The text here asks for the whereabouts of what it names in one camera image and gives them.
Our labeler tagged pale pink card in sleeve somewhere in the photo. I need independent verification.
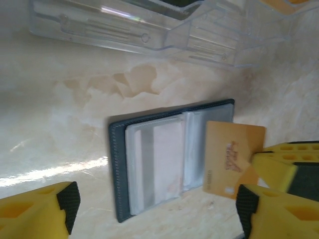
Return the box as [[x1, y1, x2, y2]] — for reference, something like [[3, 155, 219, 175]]
[[134, 124, 185, 201]]

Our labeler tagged orange credit card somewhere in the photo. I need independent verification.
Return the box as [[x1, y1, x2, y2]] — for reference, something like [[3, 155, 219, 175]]
[[259, 0, 319, 15]]

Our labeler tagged clear plastic card tray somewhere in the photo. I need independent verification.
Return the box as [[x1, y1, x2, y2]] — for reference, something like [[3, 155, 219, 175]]
[[28, 0, 319, 73]]

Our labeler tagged black credit card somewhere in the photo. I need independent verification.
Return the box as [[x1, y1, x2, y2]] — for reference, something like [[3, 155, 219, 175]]
[[159, 0, 207, 20]]

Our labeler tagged navy leather card holder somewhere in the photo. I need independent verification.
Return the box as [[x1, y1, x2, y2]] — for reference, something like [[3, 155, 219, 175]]
[[108, 98, 236, 224]]

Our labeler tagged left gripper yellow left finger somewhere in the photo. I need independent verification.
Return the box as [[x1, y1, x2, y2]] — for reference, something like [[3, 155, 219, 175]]
[[0, 181, 81, 239]]

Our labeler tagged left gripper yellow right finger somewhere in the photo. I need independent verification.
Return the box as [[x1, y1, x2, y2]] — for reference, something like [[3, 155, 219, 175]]
[[235, 184, 319, 239]]

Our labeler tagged gold credit card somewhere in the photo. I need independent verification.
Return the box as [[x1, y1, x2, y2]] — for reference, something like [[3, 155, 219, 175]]
[[202, 120, 267, 200]]

